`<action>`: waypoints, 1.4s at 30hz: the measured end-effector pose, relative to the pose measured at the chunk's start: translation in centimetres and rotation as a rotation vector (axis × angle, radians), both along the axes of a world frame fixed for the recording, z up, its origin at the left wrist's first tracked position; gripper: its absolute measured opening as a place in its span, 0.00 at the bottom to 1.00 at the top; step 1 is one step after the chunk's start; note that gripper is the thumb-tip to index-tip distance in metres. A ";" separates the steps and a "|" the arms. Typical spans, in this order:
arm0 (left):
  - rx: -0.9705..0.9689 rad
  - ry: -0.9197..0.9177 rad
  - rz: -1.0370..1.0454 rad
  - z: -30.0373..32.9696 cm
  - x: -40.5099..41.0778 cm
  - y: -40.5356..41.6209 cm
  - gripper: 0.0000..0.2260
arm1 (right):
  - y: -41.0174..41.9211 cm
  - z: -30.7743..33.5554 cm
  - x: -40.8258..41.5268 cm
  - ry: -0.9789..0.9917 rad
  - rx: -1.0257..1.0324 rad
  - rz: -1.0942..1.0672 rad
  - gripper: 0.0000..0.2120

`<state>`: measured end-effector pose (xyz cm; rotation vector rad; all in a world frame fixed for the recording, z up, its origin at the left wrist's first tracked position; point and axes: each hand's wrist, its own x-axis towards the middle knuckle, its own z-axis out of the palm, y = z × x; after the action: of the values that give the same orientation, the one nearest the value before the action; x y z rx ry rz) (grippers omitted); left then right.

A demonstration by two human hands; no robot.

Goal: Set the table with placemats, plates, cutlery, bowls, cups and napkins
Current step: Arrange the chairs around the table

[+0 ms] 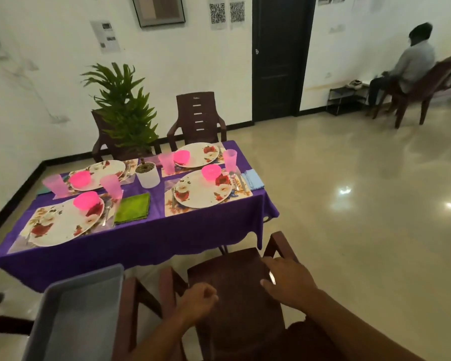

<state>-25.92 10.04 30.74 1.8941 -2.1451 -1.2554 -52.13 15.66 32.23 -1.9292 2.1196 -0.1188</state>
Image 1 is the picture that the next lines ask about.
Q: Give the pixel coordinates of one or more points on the person's left hand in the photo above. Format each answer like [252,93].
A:
[195,304]

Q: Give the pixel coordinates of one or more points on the person's right hand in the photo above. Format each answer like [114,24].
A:
[293,283]

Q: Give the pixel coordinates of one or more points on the brown plastic armchair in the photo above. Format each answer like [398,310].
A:
[197,112]
[129,315]
[240,319]
[101,142]

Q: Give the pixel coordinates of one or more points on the white rose print plate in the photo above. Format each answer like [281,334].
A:
[199,193]
[203,154]
[105,171]
[60,229]

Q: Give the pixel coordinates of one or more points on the white zigzag edged cloth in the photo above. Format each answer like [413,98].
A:
[253,179]

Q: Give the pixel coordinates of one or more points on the green ribbed mat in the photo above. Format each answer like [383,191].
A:
[132,208]

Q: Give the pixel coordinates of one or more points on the grey plastic tub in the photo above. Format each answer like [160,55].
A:
[79,319]

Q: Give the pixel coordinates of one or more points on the steel spoon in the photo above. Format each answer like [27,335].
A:
[107,210]
[233,180]

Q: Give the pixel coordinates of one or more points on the light pink plastic cup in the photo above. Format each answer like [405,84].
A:
[112,186]
[230,159]
[167,163]

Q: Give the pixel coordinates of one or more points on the teal zigzag edged cloth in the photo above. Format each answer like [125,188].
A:
[43,189]

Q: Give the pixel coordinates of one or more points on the person's right forearm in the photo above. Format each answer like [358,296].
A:
[361,330]

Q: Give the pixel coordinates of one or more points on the purple tablecloth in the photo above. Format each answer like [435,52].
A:
[154,240]

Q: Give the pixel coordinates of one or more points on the green plant in white pot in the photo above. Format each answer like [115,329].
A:
[147,178]

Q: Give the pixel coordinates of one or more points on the dark wooden door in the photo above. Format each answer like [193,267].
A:
[278,60]

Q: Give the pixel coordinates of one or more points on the dark wooden chair legs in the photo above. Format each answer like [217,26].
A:
[424,93]

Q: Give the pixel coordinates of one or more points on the framed wall picture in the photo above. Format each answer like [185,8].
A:
[158,9]

